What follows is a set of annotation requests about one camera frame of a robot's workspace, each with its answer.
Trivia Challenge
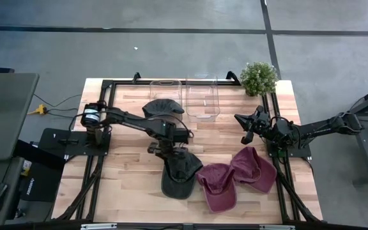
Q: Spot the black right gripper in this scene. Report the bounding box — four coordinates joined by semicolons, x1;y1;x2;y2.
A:
234;105;270;145

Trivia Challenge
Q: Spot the black cap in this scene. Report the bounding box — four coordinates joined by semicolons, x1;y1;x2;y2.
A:
141;98;186;121
160;152;204;201

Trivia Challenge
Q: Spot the maroon cap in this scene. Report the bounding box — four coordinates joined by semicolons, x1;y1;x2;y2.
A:
229;146;279;195
195;162;238;214

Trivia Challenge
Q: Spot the clear plastic bin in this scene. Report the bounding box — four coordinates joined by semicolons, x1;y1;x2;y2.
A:
148;79;184;123
185;76;221;123

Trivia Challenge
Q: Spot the small green potted plant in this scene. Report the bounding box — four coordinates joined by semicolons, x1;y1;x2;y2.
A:
239;61;279;98

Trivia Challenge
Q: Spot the yellow power plug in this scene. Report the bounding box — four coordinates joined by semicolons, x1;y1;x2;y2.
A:
27;103;49;116

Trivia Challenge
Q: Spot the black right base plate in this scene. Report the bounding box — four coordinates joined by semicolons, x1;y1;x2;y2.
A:
265;132;313;159

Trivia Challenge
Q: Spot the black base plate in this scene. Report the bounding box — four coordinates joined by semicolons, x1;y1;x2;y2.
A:
38;127;112;158
265;132;313;159

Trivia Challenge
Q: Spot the black metal table frame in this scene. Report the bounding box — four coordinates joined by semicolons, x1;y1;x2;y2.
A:
54;70;324;223

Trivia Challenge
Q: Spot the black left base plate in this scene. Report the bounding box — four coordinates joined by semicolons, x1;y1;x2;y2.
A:
38;127;112;158

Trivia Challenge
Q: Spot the black floor cable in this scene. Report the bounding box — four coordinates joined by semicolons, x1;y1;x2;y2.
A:
32;93;83;119

